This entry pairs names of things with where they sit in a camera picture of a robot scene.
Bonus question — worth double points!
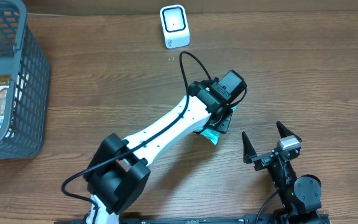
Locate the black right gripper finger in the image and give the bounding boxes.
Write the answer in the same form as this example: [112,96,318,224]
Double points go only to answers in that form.
[242,131,257,164]
[276,121,302,142]

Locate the teal tissue packet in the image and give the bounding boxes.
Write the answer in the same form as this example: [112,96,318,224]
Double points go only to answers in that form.
[194,106,237,145]

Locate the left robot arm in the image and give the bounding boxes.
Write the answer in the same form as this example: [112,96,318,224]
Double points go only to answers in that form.
[84,70,247,223]

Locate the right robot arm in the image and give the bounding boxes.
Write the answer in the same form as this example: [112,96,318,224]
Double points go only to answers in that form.
[241,121,324,223]

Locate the white barcode scanner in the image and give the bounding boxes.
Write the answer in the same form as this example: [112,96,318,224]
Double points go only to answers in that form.
[159,4,190,49]

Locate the grey plastic mesh basket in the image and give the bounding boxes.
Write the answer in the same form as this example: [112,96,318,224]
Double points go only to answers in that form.
[0,0,51,159]

